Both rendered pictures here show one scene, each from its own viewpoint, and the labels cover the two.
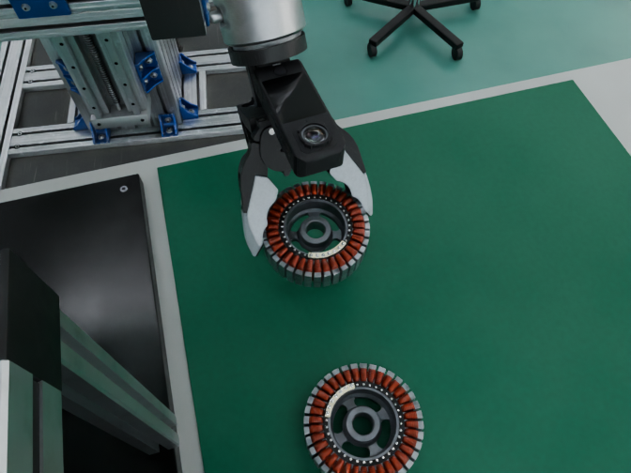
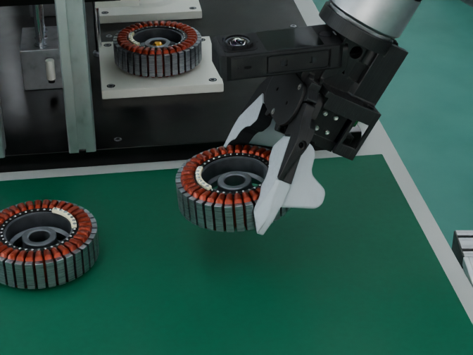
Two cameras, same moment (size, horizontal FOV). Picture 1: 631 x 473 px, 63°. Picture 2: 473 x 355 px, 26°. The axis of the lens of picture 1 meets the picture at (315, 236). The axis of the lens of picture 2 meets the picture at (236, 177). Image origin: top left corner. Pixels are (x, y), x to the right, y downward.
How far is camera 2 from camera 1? 0.92 m
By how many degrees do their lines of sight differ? 67
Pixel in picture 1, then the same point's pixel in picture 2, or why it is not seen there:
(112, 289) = (224, 122)
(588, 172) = not seen: outside the picture
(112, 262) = not seen: hidden behind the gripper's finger
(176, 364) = (148, 166)
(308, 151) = (219, 39)
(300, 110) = (271, 40)
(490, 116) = not seen: outside the picture
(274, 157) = (272, 89)
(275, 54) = (323, 12)
